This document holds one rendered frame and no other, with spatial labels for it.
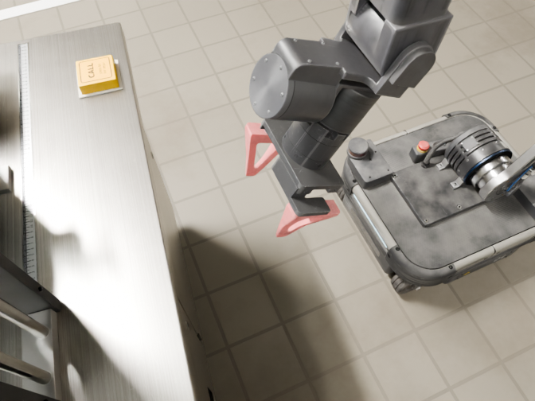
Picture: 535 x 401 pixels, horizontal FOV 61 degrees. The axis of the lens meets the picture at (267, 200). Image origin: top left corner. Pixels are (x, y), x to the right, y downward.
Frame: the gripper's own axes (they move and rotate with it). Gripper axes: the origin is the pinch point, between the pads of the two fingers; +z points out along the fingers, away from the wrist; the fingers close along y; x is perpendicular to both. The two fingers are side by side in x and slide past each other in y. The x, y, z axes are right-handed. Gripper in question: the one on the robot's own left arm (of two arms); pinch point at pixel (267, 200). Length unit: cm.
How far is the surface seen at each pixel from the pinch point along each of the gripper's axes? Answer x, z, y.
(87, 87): -9.2, 20.2, -42.9
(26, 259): -22.5, 29.6, -12.9
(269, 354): 53, 90, -3
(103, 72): -6.4, 17.8, -44.7
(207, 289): 44, 96, -32
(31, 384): -24.7, 28.2, 6.2
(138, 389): -13.2, 24.4, 11.7
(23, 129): -20, 28, -39
